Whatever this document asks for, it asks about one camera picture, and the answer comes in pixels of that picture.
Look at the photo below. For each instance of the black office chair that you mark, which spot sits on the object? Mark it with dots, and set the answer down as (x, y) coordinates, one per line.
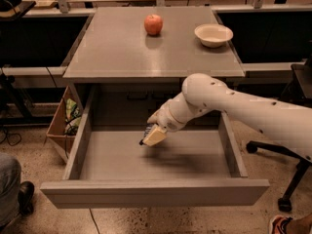
(299, 91)

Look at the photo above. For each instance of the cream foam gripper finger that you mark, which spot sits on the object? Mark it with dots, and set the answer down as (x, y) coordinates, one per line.
(156, 135)

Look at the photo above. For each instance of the orange sneaker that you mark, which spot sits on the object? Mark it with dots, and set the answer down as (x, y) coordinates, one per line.
(278, 224)

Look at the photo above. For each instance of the left black drawer handle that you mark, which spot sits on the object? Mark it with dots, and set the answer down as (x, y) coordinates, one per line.
(137, 96)

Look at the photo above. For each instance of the red apple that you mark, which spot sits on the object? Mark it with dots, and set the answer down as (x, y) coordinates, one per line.
(153, 24)

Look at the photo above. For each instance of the right black drawer handle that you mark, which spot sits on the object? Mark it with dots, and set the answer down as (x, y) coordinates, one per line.
(161, 95)

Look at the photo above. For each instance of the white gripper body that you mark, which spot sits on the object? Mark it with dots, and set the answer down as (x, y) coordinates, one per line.
(165, 118)

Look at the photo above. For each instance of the black shoe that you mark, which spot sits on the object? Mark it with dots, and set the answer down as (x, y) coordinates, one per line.
(26, 192)

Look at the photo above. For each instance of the white paper bowl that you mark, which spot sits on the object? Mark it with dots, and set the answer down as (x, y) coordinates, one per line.
(213, 35)

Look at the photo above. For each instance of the wooden crate with bags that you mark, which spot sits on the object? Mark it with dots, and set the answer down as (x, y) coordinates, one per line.
(55, 134)

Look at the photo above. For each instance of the black drawer handle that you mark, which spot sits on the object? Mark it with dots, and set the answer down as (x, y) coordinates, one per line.
(137, 96)
(161, 95)

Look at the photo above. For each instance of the grey drawer cabinet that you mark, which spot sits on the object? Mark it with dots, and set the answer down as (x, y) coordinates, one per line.
(118, 54)

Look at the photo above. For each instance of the green snack bag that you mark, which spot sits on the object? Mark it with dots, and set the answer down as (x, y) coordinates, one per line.
(72, 117)

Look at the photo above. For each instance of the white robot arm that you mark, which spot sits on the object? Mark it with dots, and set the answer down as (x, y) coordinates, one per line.
(287, 124)

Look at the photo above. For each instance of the open grey top drawer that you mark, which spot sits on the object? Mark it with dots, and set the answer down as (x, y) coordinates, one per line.
(108, 167)

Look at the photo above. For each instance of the blue jeans leg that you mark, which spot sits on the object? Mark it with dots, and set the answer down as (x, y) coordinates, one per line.
(9, 188)

